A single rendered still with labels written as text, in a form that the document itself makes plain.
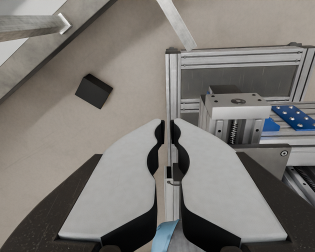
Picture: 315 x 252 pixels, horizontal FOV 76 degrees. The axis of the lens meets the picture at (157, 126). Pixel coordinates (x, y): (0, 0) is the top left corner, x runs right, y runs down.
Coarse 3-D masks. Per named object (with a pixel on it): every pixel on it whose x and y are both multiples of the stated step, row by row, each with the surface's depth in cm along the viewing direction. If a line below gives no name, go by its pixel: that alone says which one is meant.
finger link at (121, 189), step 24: (120, 144) 10; (144, 144) 10; (96, 168) 8; (120, 168) 8; (144, 168) 8; (96, 192) 7; (120, 192) 7; (144, 192) 7; (72, 216) 6; (96, 216) 6; (120, 216) 6; (144, 216) 6; (96, 240) 6; (120, 240) 6; (144, 240) 7
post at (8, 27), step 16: (0, 16) 40; (16, 16) 44; (32, 16) 49; (48, 16) 56; (64, 16) 64; (0, 32) 38; (16, 32) 42; (32, 32) 49; (48, 32) 57; (64, 32) 66
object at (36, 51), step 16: (80, 0) 63; (96, 0) 62; (112, 0) 64; (80, 16) 65; (96, 16) 69; (80, 32) 73; (32, 48) 70; (48, 48) 70; (16, 64) 73; (32, 64) 73; (0, 80) 76; (16, 80) 76; (0, 96) 79
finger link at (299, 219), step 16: (240, 160) 8; (256, 176) 7; (272, 176) 7; (272, 192) 7; (288, 192) 7; (272, 208) 6; (288, 208) 6; (304, 208) 6; (288, 224) 6; (304, 224) 6; (288, 240) 5; (304, 240) 5
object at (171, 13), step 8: (160, 0) 51; (168, 0) 51; (168, 8) 52; (168, 16) 53; (176, 16) 53; (176, 24) 54; (184, 24) 54; (176, 32) 55; (184, 32) 55; (184, 40) 55; (192, 40) 55; (192, 48) 56
